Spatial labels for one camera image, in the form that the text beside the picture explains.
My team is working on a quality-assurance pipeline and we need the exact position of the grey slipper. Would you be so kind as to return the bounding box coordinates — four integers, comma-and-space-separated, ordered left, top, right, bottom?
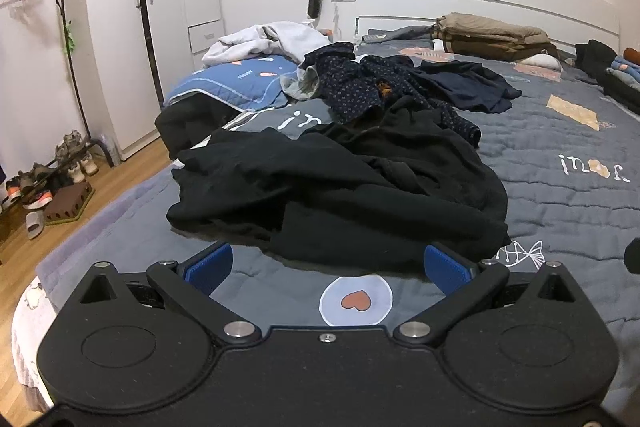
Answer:
25, 209, 47, 240

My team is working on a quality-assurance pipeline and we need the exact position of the grey garment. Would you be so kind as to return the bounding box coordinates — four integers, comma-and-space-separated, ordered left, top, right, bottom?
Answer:
280, 66, 321, 102

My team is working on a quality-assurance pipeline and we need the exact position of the brown perforated mat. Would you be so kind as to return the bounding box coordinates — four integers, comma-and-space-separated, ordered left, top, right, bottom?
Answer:
42, 184, 96, 226

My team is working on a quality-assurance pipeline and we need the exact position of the white wardrobe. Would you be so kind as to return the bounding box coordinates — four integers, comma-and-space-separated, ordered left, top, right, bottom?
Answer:
82, 0, 223, 160

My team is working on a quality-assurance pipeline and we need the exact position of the green hanging ornament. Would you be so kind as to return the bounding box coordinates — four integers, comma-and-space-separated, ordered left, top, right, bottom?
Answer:
62, 21, 80, 55

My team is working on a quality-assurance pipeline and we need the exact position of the folded clothes stack with jeans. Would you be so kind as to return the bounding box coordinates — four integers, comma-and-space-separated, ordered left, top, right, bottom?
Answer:
574, 39, 640, 80

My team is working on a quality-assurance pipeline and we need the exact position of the white patterned bed sheet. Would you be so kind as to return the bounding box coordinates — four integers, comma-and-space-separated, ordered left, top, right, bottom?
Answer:
12, 277, 56, 413

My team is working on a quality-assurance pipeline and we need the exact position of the black printed sweatshirt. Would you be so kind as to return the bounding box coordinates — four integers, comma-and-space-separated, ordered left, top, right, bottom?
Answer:
167, 127, 512, 270

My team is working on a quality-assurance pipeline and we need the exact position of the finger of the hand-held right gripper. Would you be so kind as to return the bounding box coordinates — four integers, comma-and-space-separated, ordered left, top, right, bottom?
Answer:
625, 237, 640, 277

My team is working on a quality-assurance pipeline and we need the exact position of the row of shoes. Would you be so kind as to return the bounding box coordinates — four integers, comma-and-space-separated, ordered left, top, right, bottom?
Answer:
0, 129, 101, 212

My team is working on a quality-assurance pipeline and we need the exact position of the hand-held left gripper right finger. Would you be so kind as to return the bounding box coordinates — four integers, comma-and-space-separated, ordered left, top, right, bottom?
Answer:
395, 244, 581, 347

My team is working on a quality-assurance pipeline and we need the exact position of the black cloth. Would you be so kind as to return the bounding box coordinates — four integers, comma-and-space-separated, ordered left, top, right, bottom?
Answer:
154, 99, 243, 160

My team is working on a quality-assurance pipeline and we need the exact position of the plain navy garment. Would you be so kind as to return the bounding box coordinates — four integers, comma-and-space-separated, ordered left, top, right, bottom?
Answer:
412, 58, 524, 115

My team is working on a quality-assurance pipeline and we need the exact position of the stack of folded khaki clothes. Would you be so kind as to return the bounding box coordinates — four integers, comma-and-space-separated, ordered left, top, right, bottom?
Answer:
432, 12, 562, 62

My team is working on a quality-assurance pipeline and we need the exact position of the blue pillow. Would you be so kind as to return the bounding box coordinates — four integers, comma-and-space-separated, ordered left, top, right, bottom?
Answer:
164, 53, 301, 112

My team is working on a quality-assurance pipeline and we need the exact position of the navy dotted garment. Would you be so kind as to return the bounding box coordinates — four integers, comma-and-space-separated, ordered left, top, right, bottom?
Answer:
299, 42, 483, 148

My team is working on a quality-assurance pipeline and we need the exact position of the grey printed quilt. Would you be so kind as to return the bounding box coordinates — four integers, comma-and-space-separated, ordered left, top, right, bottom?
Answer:
37, 29, 640, 413

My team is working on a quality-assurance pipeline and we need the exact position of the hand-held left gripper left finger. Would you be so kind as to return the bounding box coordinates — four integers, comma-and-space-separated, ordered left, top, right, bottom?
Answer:
75, 243, 262, 347

